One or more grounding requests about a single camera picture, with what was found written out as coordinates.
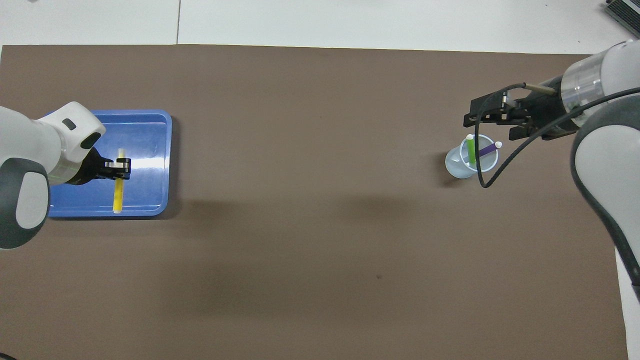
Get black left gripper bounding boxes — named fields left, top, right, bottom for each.
left=66, top=148, right=132, bottom=186

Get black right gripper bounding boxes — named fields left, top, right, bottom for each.
left=463, top=75, right=584, bottom=142

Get yellow pen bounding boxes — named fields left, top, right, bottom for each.
left=113, top=148, right=125, bottom=215

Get blue plastic tray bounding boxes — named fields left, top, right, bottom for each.
left=42, top=109, right=173, bottom=218

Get clear plastic cup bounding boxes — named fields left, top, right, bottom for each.
left=445, top=134, right=499, bottom=179

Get grey ribbed device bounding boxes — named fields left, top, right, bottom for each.
left=603, top=0, right=640, bottom=26

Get brown table mat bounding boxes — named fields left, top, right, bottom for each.
left=0, top=44, right=630, bottom=360

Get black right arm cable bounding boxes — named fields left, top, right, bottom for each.
left=475, top=82, right=640, bottom=189

